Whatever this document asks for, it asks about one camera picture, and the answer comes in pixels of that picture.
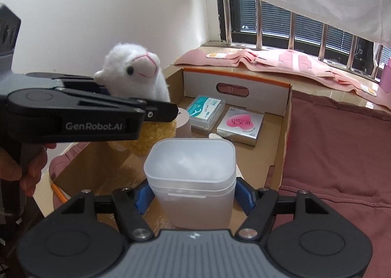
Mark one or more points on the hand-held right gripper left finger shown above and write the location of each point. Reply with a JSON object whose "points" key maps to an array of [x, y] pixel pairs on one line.
{"points": [[143, 201]]}

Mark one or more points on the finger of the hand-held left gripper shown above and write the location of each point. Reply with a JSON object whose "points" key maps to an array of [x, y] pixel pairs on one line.
{"points": [[67, 78], [158, 111]]}

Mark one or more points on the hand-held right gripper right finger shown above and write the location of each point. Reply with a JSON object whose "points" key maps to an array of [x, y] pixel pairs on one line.
{"points": [[244, 198]]}

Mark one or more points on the white round jar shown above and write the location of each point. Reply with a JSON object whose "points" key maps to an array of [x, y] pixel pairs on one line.
{"points": [[184, 124]]}

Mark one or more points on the alpaca plush toy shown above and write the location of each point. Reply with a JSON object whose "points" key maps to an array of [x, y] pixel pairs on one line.
{"points": [[134, 79]]}

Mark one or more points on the clear dental floss box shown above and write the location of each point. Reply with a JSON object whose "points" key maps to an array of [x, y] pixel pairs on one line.
{"points": [[206, 111]]}

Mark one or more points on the clear cotton swab box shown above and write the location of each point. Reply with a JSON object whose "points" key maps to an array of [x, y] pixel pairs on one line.
{"points": [[189, 180]]}

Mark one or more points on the cardboard box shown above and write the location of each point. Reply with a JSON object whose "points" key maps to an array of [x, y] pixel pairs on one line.
{"points": [[275, 156]]}

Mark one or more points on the white stick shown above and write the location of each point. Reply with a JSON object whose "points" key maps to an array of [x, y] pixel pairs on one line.
{"points": [[215, 135]]}

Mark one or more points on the silver box pink heart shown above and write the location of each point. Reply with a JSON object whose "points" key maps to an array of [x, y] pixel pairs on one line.
{"points": [[241, 125]]}

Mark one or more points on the person's left hand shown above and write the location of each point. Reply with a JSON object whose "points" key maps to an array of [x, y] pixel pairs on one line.
{"points": [[35, 168]]}

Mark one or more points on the maroon cloth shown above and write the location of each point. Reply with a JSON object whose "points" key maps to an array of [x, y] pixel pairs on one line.
{"points": [[336, 159]]}

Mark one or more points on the pink fabric wrap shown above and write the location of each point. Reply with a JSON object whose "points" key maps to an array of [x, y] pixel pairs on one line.
{"points": [[275, 61]]}

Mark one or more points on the metal window grille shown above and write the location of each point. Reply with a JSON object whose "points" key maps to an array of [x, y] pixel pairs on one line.
{"points": [[275, 21]]}

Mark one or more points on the pink stool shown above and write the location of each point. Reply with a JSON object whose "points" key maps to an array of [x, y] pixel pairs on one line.
{"points": [[388, 78]]}

